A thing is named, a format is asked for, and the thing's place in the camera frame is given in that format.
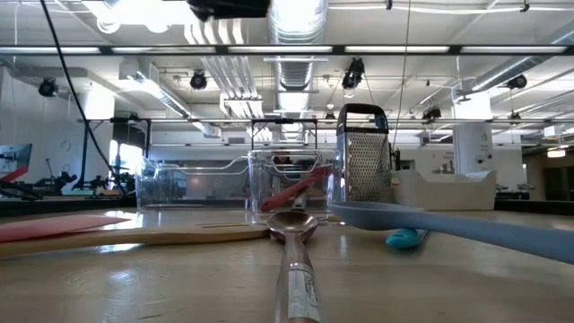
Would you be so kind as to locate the white pillar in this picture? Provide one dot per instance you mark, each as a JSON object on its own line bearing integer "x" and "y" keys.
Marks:
{"x": 471, "y": 143}

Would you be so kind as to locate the wide clear plastic bin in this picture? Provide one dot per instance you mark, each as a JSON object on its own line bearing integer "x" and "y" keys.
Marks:
{"x": 193, "y": 184}

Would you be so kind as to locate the black ceiling spotlight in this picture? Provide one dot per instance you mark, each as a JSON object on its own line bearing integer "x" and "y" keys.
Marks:
{"x": 198, "y": 80}
{"x": 353, "y": 74}
{"x": 47, "y": 86}
{"x": 431, "y": 113}
{"x": 516, "y": 81}

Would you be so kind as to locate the small monitor screen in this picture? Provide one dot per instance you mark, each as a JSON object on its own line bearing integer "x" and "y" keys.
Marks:
{"x": 15, "y": 157}

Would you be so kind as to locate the pink silicone spatula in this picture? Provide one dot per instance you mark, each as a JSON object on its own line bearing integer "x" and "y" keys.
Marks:
{"x": 54, "y": 226}

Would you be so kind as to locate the white plastic bin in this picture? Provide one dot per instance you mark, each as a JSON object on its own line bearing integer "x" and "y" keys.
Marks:
{"x": 448, "y": 193}

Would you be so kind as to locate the tall clear plastic bin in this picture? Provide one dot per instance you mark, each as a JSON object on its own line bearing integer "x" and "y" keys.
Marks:
{"x": 262, "y": 179}

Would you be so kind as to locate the grey-blue silicone spoon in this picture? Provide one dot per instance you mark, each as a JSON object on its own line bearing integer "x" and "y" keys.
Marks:
{"x": 381, "y": 217}

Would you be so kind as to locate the light wooden slotted spatula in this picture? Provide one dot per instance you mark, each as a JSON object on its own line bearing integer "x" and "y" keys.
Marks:
{"x": 179, "y": 234}

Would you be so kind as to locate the black gantry frame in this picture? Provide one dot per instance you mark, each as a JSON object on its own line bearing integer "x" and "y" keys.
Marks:
{"x": 84, "y": 152}

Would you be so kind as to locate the silver ventilation duct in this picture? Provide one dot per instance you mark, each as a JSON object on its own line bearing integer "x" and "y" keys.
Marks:
{"x": 296, "y": 72}
{"x": 507, "y": 72}

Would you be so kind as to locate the red slotted spoon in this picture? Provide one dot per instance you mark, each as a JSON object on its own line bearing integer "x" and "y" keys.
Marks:
{"x": 291, "y": 192}

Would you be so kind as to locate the cyan silicone spatula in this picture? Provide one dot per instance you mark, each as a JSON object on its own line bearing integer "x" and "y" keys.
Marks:
{"x": 403, "y": 239}

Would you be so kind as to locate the small black robot arm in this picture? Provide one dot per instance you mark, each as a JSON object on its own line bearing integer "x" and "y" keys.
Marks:
{"x": 56, "y": 183}

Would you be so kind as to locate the copper metal spoon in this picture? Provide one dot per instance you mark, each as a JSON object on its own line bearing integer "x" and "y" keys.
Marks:
{"x": 291, "y": 226}

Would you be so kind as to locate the white rectangular air duct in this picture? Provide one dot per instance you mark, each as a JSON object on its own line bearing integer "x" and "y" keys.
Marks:
{"x": 157, "y": 92}

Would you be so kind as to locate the steel box grater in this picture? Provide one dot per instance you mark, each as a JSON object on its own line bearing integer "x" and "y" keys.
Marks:
{"x": 367, "y": 166}

